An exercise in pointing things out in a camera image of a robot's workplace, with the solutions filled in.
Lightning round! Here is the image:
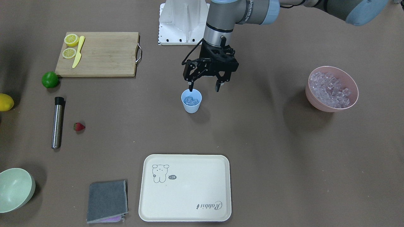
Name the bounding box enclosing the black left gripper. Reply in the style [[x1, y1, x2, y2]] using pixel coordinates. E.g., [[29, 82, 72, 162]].
[[183, 40, 239, 92]]

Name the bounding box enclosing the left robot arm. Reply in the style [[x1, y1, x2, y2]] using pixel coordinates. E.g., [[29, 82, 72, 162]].
[[182, 0, 388, 92]]

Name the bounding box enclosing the light blue cup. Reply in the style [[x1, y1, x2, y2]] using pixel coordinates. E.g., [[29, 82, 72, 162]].
[[181, 89, 202, 114]]

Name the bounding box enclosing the ice cube in cup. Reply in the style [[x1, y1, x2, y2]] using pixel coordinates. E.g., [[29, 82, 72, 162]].
[[183, 96, 200, 106]]

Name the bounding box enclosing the clear ice cube pile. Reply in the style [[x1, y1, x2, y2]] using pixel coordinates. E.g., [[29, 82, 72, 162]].
[[309, 71, 352, 109]]

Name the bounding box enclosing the wooden cutting board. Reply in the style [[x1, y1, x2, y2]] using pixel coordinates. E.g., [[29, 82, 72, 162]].
[[55, 32, 142, 77]]

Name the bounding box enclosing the cream rabbit tray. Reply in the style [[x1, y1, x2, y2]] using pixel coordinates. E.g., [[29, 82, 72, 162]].
[[138, 154, 232, 222]]

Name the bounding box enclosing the yellow plastic knife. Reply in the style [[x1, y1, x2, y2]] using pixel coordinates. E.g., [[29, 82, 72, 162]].
[[72, 36, 85, 68]]

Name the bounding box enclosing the red strawberry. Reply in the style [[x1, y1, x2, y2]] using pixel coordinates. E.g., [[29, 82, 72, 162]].
[[73, 122, 86, 131]]

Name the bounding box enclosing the lemon half lower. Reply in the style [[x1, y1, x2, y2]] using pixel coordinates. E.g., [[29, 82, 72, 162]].
[[62, 48, 77, 59]]

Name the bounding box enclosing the lemon half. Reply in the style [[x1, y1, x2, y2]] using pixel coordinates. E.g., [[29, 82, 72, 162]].
[[64, 33, 79, 47], [62, 48, 77, 59]]

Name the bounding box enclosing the lemon half upper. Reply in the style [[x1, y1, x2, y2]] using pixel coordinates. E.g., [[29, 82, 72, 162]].
[[64, 33, 79, 47]]

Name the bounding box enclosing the pink bowl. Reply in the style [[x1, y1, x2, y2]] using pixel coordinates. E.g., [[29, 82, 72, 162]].
[[305, 66, 359, 113]]

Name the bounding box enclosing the steel muddler black tip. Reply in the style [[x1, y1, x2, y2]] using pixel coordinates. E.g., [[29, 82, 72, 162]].
[[51, 96, 65, 149]]

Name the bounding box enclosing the grey folded cloth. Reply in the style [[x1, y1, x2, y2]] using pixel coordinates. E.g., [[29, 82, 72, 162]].
[[86, 180, 128, 224]]

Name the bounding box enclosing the green lime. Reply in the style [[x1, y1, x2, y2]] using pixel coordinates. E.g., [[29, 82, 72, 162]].
[[41, 71, 59, 89]]

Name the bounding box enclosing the whole yellow lemon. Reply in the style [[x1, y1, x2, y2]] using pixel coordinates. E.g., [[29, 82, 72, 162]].
[[0, 93, 15, 112]]

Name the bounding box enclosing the mint green bowl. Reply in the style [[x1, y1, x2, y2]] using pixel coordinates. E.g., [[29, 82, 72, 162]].
[[0, 168, 36, 213]]

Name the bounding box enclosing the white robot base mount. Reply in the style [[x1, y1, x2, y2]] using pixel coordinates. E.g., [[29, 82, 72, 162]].
[[158, 0, 210, 45]]

